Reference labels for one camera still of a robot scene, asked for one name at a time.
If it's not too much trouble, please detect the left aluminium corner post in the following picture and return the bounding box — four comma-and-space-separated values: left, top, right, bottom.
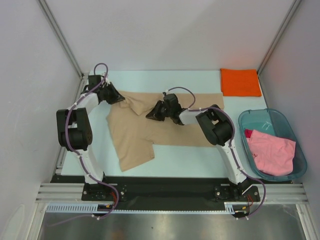
36, 0, 84, 77

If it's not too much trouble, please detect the white slotted cable duct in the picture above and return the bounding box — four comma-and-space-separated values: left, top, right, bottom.
46, 201, 251, 215

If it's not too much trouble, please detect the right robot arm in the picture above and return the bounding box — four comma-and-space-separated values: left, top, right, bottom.
145, 93, 250, 201

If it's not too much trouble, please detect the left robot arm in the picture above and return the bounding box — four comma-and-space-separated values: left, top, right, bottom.
56, 74, 125, 200

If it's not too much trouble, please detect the beige t shirt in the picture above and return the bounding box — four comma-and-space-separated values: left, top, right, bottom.
106, 91, 211, 172

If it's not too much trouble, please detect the aluminium front rail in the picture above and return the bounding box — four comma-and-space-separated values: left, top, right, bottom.
36, 183, 309, 205

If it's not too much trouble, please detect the teal plastic basin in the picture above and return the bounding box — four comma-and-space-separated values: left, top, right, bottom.
238, 108, 308, 182

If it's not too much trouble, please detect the folded orange t shirt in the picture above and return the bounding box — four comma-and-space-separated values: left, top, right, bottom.
220, 68, 262, 97

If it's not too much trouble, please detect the aluminium corner post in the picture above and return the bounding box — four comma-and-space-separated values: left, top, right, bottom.
257, 0, 304, 76
36, 0, 84, 77

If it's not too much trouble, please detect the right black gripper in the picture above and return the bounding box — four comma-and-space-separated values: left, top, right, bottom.
146, 100, 173, 122

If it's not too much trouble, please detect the right aluminium corner post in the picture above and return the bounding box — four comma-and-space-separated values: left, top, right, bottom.
257, 0, 304, 76

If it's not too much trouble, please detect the pink t shirt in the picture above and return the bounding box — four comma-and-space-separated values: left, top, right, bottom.
244, 129, 296, 177

